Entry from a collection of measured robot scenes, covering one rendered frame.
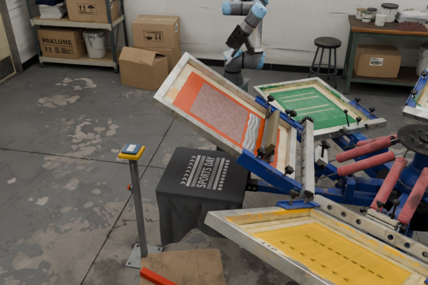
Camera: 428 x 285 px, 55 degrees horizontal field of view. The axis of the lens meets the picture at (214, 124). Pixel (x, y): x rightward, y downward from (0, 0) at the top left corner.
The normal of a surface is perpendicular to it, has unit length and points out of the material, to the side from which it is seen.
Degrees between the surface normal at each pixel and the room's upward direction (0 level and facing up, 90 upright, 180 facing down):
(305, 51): 90
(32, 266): 0
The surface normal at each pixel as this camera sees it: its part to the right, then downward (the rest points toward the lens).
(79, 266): 0.00, -0.86
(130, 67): -0.43, 0.46
